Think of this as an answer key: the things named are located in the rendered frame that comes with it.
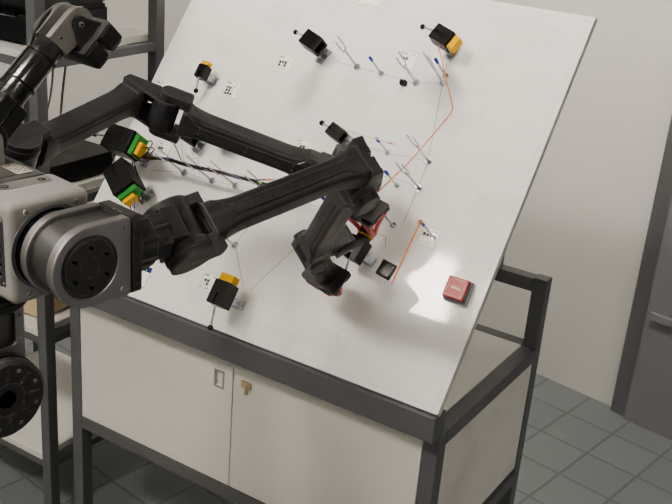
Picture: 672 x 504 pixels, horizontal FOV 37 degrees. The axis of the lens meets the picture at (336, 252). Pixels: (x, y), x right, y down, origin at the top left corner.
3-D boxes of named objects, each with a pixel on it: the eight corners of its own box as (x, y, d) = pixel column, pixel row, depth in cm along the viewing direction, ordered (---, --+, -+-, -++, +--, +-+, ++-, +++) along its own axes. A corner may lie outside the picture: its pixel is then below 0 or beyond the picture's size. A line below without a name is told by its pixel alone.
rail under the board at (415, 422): (431, 444, 223) (435, 419, 220) (58, 293, 279) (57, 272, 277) (443, 434, 227) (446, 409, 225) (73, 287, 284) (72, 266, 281)
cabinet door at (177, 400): (227, 485, 269) (233, 355, 254) (81, 416, 295) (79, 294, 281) (232, 482, 271) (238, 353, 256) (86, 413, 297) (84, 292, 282)
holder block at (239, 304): (215, 334, 251) (195, 323, 242) (235, 290, 253) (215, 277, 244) (229, 340, 248) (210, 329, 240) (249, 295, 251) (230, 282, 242)
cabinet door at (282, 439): (404, 572, 242) (422, 433, 227) (226, 487, 268) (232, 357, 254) (409, 567, 244) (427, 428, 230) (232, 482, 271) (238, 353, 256)
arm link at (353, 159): (376, 119, 173) (405, 168, 171) (348, 156, 185) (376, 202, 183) (145, 205, 152) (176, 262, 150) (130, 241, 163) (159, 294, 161)
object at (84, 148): (32, 195, 276) (31, 172, 273) (-52, 166, 293) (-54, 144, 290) (118, 170, 302) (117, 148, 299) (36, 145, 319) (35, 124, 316)
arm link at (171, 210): (148, 210, 149) (165, 241, 148) (201, 197, 156) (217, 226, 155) (123, 240, 155) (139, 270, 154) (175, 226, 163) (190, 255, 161)
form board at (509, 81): (64, 271, 279) (60, 269, 278) (215, -41, 298) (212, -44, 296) (440, 417, 222) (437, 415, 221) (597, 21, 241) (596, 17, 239)
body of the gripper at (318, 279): (319, 257, 234) (309, 241, 228) (352, 276, 229) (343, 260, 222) (302, 278, 232) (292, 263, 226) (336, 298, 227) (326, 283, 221)
